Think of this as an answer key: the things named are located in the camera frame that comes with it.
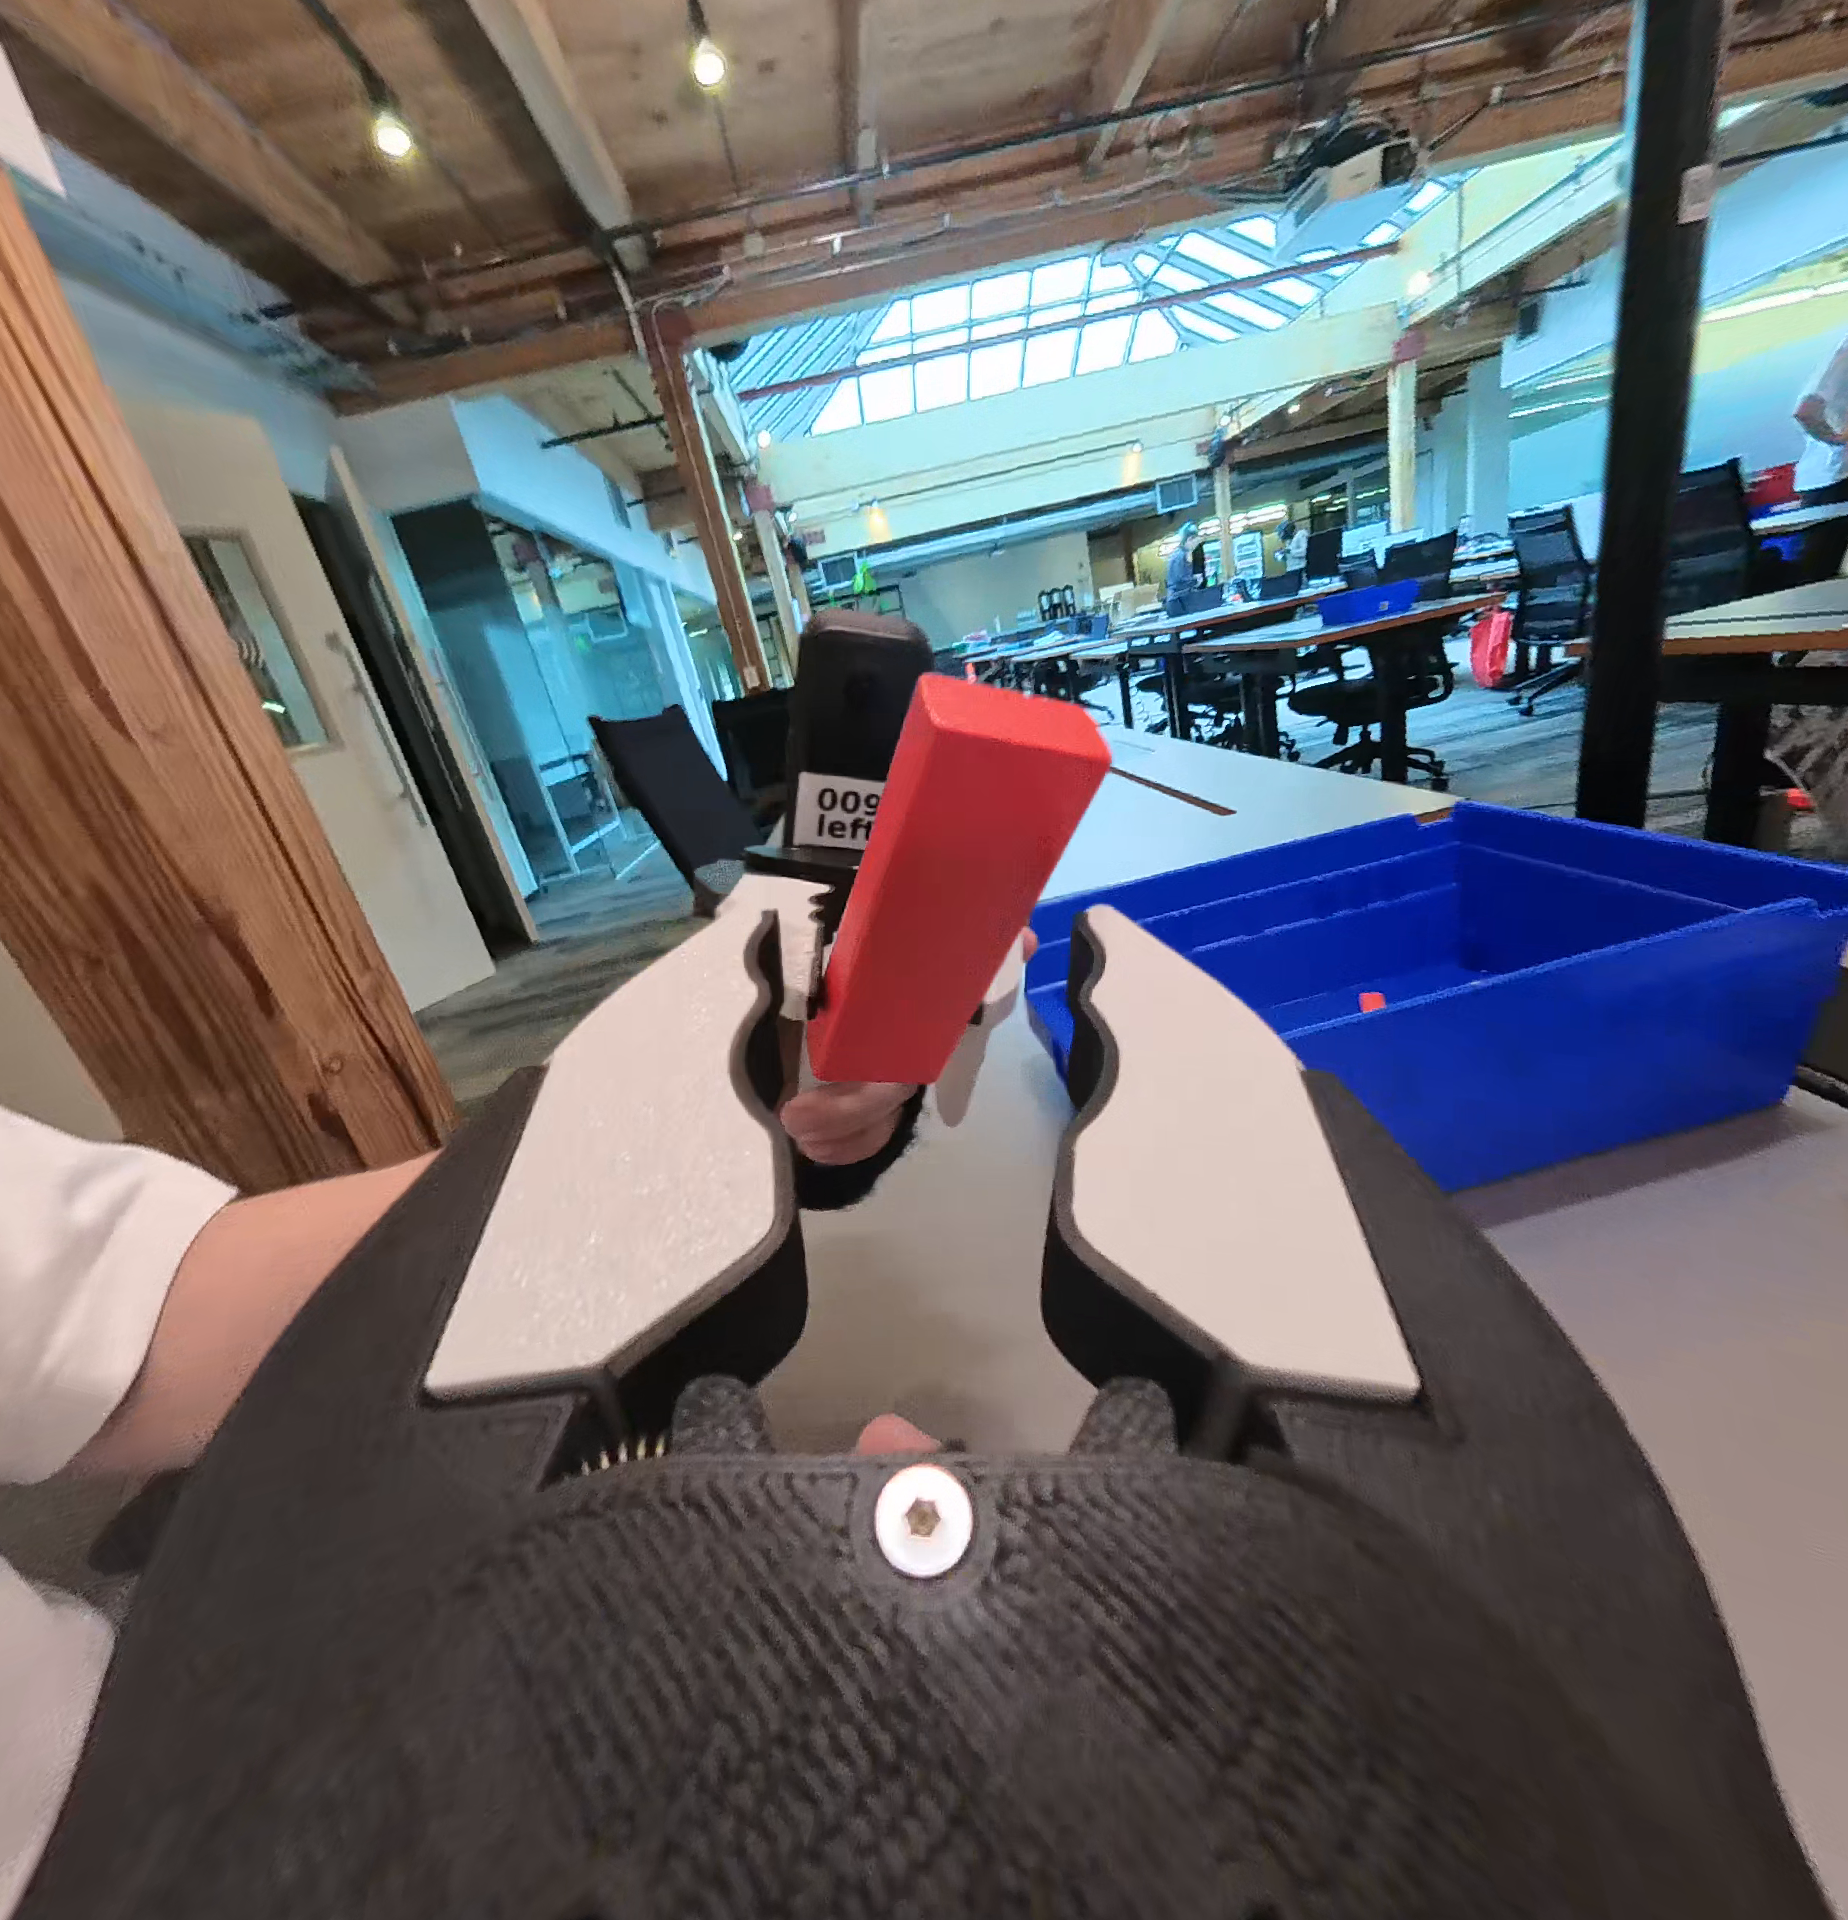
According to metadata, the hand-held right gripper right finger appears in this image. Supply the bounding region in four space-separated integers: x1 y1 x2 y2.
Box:
1039 904 1424 1411

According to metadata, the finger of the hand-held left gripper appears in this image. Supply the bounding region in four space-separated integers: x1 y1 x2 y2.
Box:
777 888 840 1056
931 930 1042 1130

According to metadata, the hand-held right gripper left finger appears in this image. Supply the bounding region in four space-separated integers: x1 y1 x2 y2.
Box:
419 899 809 1405

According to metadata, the red rectangular block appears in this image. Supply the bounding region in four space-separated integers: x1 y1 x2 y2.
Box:
803 672 1115 1085

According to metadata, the person's left forearm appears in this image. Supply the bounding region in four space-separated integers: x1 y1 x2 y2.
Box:
53 1146 450 1490

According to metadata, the person's left hand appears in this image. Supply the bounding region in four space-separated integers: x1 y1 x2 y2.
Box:
780 1080 926 1168

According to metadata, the black folding chair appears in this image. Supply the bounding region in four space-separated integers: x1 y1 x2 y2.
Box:
585 703 776 919

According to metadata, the blue plastic bin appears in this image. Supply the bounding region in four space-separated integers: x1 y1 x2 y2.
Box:
1025 797 1848 1195

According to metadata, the long office desk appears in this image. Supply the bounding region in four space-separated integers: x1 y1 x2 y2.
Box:
953 588 1512 768

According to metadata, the white door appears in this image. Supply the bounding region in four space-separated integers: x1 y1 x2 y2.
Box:
119 402 502 1010

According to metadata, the black office chair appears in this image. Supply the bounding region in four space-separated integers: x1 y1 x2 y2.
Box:
1502 504 1601 720
1284 528 1465 790

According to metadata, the ceiling projector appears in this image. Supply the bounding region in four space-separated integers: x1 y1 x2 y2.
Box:
1280 115 1424 216

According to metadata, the wooden-edged office desk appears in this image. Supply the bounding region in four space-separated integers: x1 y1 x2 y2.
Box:
1565 569 1848 846

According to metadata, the black metal pole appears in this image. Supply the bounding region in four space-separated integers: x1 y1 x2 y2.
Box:
1574 0 1724 830

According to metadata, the wooden post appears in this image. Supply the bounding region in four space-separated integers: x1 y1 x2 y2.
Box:
0 141 462 1195

